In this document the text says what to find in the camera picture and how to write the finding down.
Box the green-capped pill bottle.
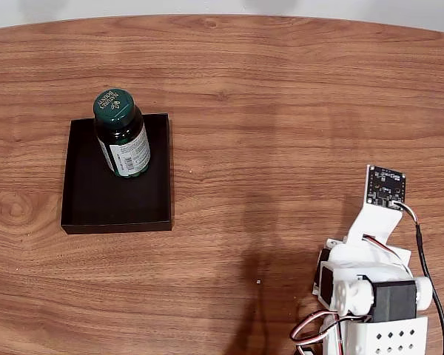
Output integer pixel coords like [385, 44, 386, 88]
[92, 88, 152, 179]

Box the black shallow box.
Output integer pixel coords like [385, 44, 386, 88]
[60, 112, 175, 235]

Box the black camera cable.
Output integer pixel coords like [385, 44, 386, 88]
[391, 200, 444, 355]

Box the camera board on white mount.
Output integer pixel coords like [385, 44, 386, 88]
[346, 164, 408, 248]

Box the red white black servo wire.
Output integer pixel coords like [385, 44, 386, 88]
[289, 311, 343, 345]

